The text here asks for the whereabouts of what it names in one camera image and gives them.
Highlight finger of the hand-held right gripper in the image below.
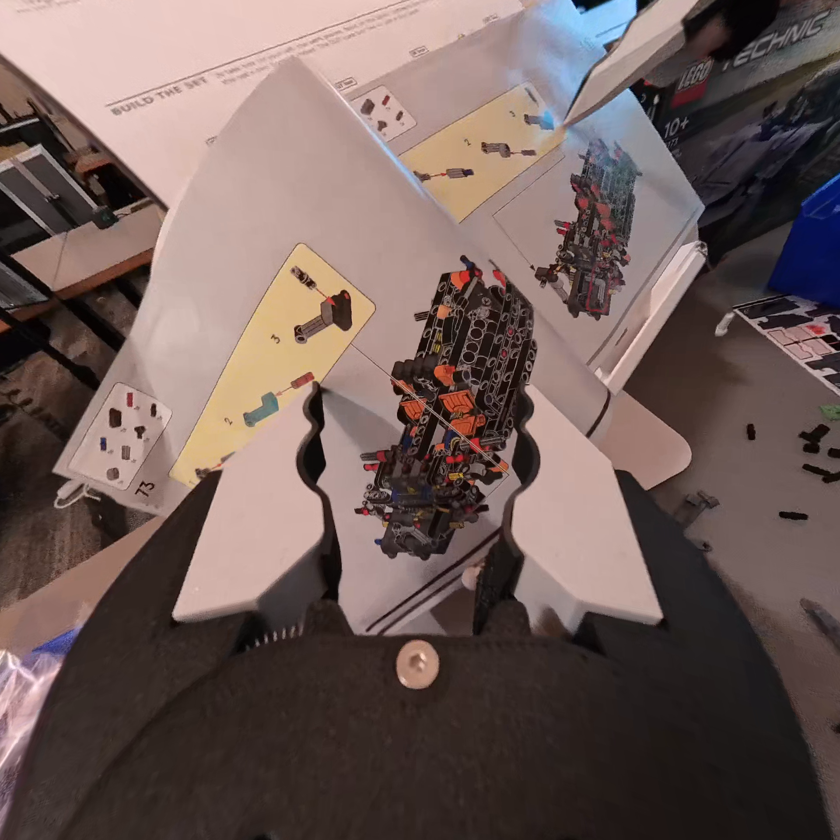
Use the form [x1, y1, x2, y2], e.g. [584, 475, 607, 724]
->
[563, 0, 700, 126]

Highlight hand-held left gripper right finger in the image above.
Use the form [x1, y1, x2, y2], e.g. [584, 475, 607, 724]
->
[472, 384, 664, 637]

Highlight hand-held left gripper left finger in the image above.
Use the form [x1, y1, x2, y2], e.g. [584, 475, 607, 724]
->
[172, 382, 343, 623]

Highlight lego instruction booklet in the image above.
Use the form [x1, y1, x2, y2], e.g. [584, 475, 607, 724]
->
[52, 0, 706, 634]

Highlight dark lego set box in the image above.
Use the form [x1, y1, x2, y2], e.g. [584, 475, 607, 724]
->
[630, 0, 840, 263]

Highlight scattered small lego pieces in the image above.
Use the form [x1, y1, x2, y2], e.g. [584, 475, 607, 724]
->
[686, 403, 840, 529]

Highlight lego sticker sheet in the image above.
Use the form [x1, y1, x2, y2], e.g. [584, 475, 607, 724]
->
[731, 295, 840, 395]

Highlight blue plastic bin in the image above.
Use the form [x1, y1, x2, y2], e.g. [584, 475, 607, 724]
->
[766, 174, 840, 311]

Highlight white book stand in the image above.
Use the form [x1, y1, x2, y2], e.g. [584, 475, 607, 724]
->
[525, 239, 711, 492]

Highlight clear plastic bags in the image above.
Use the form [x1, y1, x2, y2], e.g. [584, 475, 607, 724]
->
[0, 630, 76, 795]

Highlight metal storage shelf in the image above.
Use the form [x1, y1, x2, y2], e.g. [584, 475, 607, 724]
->
[0, 59, 165, 375]

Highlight large white printed sheet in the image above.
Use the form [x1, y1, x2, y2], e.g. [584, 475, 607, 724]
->
[0, 0, 526, 211]

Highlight white cable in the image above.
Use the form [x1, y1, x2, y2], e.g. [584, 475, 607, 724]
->
[54, 479, 101, 511]

